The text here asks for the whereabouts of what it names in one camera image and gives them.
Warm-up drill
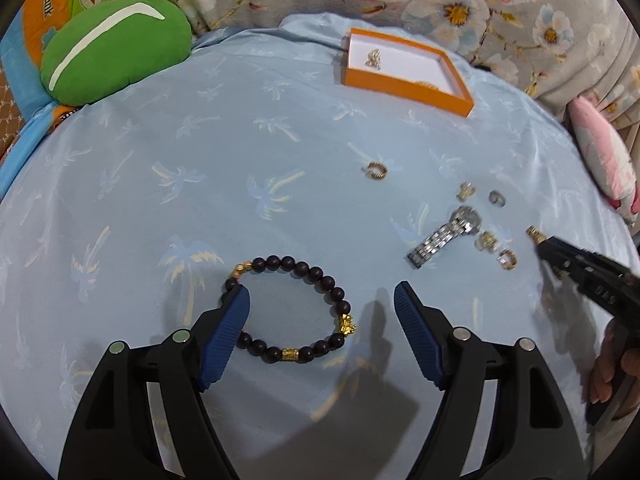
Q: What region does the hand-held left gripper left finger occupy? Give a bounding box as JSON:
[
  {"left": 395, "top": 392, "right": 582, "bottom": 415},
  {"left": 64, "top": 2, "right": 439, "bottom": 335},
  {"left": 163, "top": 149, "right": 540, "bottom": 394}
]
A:
[{"left": 57, "top": 284, "right": 250, "bottom": 480}]

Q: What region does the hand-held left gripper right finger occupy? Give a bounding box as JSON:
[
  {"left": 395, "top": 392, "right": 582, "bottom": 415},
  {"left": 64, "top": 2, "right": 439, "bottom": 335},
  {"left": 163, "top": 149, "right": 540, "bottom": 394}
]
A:
[{"left": 394, "top": 281, "right": 586, "bottom": 480}]

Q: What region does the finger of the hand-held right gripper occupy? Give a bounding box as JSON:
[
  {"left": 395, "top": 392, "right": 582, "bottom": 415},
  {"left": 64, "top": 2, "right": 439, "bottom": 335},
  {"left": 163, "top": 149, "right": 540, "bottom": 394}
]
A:
[
  {"left": 538, "top": 236, "right": 626, "bottom": 277},
  {"left": 542, "top": 252, "right": 586, "bottom": 288}
]

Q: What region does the dark bead bracelet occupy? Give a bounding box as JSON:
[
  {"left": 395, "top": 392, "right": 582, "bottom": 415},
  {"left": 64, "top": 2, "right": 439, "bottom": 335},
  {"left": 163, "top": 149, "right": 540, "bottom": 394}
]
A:
[{"left": 223, "top": 255, "right": 358, "bottom": 364}]

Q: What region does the silver metal watch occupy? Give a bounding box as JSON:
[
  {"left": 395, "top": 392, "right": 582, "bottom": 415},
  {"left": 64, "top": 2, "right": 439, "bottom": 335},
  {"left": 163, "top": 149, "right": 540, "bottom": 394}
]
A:
[{"left": 407, "top": 205, "right": 483, "bottom": 271}]

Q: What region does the orange cardboard box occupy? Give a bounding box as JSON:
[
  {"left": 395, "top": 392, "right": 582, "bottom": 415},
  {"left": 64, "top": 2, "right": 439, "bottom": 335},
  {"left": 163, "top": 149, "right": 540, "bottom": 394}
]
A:
[{"left": 342, "top": 27, "right": 474, "bottom": 118}]

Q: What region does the person's right hand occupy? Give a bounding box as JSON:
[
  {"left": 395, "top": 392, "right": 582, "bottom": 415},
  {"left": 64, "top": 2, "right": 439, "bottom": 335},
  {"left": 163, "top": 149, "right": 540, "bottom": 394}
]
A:
[{"left": 588, "top": 319, "right": 632, "bottom": 406}]

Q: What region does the pink pillow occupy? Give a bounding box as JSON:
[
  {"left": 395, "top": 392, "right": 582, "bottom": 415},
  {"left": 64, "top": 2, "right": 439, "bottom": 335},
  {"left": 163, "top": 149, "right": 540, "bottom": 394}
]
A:
[{"left": 567, "top": 95, "right": 640, "bottom": 221}]

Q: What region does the grey floral blanket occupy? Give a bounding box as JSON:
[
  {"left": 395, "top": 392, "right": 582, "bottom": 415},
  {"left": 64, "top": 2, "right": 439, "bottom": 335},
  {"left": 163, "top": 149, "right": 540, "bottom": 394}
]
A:
[{"left": 112, "top": 0, "right": 640, "bottom": 128}]

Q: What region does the green plush pillow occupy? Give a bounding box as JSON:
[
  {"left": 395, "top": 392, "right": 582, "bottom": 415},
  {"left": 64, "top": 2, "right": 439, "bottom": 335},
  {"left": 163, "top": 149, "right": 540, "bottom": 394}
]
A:
[{"left": 40, "top": 0, "right": 193, "bottom": 107}]

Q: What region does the brown patterned cloth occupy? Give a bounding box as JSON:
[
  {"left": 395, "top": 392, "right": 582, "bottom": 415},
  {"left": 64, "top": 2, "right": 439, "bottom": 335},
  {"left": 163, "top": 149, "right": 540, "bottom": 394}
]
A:
[{"left": 0, "top": 72, "right": 27, "bottom": 163}]

